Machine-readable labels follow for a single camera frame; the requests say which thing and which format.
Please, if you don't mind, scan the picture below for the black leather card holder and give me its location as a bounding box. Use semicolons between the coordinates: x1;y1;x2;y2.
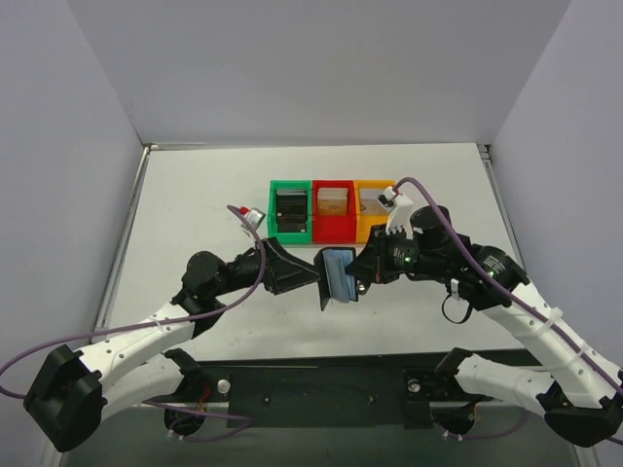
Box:
313;246;356;311

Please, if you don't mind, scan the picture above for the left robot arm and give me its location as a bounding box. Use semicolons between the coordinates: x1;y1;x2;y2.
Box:
23;237;320;452

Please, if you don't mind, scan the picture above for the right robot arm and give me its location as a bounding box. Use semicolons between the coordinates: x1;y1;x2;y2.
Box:
347;206;622;448

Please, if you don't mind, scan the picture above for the grey cards stack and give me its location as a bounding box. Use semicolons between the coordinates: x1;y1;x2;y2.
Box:
359;188;387;216

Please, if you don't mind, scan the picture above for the black card holders stack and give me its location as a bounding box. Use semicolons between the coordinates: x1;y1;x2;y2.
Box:
275;188;308;234

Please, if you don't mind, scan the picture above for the beige cards stack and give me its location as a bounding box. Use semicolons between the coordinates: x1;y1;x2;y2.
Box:
316;187;348;216

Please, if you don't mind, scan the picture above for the green plastic bin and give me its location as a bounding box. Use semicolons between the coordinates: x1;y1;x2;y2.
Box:
268;180;312;245

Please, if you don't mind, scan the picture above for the red plastic bin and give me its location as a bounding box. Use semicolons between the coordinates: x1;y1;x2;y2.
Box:
312;179;356;244

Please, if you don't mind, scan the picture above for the yellow plastic bin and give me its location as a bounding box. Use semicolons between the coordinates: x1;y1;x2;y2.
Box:
354;179;395;244

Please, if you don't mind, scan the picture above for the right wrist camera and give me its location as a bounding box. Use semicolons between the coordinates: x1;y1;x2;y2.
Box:
377;185;414;239

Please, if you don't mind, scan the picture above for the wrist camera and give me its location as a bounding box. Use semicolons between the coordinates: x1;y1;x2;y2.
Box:
239;206;267;234
377;185;414;239

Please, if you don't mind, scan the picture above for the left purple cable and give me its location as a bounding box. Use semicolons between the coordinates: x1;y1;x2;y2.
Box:
0;203;269;442

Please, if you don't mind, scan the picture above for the purple cable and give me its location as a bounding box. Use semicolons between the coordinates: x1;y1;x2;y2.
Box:
0;203;269;442
391;177;623;442

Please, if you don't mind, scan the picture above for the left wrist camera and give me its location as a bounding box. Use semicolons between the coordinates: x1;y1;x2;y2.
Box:
239;206;267;234

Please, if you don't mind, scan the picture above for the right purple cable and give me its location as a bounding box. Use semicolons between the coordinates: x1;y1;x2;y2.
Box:
391;177;623;442

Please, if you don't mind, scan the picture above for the black strap loop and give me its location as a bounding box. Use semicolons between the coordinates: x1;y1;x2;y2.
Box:
441;279;473;325

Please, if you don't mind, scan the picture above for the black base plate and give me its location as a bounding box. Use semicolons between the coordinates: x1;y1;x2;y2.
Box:
140;352;495;432

